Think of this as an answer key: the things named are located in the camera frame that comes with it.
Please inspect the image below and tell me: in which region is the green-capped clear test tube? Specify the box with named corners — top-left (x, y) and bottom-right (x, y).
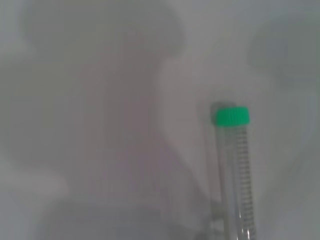
top-left (215, 106), bottom-right (257, 240)

